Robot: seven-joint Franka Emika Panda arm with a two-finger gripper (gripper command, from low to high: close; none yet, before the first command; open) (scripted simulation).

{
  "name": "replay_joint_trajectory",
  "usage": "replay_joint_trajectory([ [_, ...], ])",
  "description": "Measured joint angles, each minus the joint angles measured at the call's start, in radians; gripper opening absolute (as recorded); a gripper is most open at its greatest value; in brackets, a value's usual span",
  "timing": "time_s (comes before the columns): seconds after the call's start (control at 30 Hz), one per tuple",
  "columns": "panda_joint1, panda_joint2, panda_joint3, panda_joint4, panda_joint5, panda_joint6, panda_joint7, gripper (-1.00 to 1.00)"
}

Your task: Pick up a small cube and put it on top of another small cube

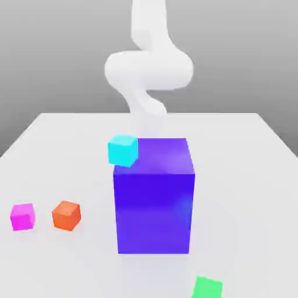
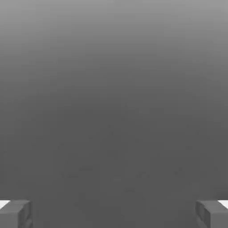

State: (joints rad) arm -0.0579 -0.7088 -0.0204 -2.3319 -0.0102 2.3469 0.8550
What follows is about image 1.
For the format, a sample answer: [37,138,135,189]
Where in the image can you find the small magenta cube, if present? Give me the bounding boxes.
[9,203,36,232]

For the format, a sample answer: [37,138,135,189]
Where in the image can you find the small cyan cube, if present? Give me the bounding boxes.
[107,134,139,168]

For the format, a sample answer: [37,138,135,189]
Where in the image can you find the large purple box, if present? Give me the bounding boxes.
[112,137,196,255]

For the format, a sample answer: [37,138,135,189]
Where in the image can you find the small green cube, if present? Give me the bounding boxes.
[191,275,224,298]

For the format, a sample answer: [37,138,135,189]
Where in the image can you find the small orange cube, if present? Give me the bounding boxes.
[51,200,82,232]

